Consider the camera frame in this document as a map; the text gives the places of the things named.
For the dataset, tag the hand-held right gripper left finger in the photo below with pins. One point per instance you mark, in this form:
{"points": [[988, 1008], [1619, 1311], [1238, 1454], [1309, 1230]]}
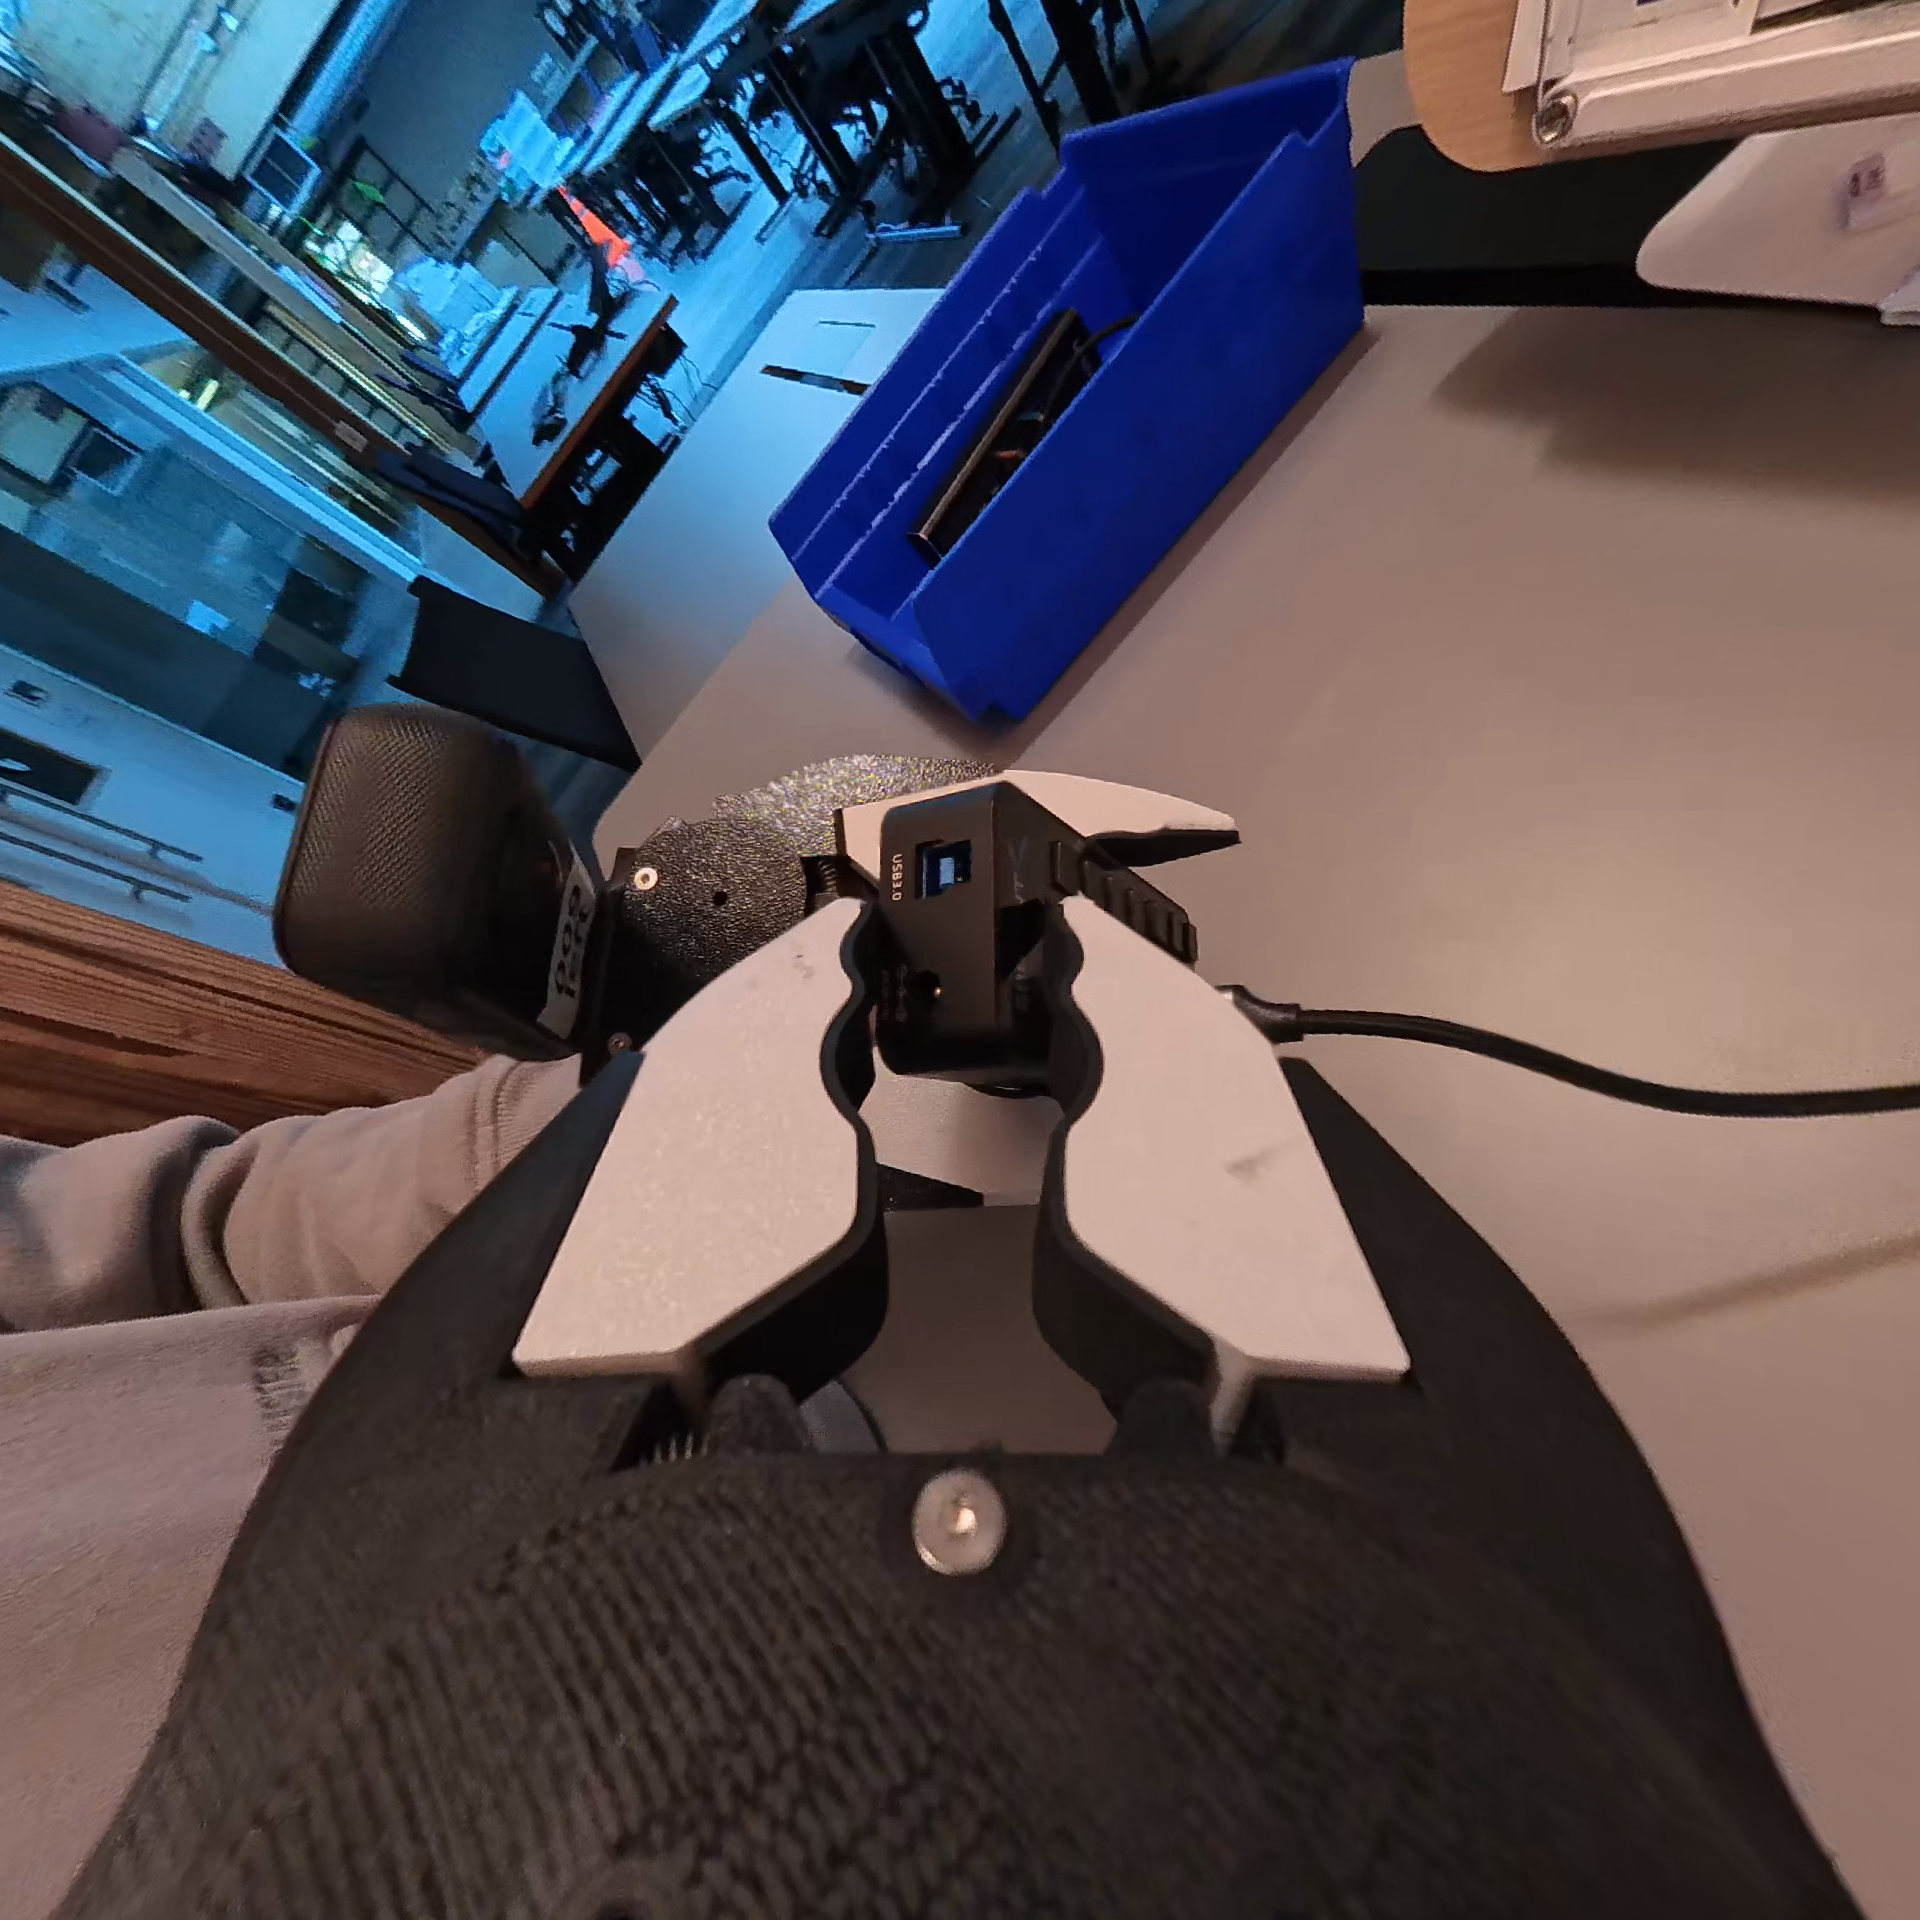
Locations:
{"points": [[707, 1171]]}

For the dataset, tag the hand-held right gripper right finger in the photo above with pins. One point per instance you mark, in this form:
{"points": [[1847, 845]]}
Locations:
{"points": [[1202, 1171]]}

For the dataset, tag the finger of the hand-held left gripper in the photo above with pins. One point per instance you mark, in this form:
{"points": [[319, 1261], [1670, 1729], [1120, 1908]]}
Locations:
{"points": [[1109, 810]]}

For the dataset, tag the black usb hub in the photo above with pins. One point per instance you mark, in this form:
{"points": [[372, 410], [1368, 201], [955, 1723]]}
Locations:
{"points": [[962, 930]]}

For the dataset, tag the person's left forearm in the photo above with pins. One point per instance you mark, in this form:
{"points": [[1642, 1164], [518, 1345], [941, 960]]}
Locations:
{"points": [[298, 1187]]}

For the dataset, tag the large blue plastic bin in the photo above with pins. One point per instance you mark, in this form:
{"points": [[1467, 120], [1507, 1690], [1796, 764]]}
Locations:
{"points": [[1170, 451]]}

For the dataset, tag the black bar-shaped device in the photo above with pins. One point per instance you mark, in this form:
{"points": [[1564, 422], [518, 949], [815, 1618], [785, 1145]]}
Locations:
{"points": [[997, 436]]}

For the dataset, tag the wood-edged work table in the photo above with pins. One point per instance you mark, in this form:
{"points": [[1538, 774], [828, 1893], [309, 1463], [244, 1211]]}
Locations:
{"points": [[599, 390]]}

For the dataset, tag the orange traffic cone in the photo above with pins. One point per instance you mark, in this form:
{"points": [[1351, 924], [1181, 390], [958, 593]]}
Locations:
{"points": [[594, 225]]}

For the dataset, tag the round wooden board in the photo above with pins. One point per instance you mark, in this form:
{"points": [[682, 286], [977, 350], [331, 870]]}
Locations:
{"points": [[1462, 90]]}

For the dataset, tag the white plastic base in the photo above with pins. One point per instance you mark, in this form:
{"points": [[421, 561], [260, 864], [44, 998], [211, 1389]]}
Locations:
{"points": [[1768, 210]]}

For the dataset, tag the white metal frame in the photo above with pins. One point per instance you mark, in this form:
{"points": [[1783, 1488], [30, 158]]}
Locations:
{"points": [[1727, 83]]}

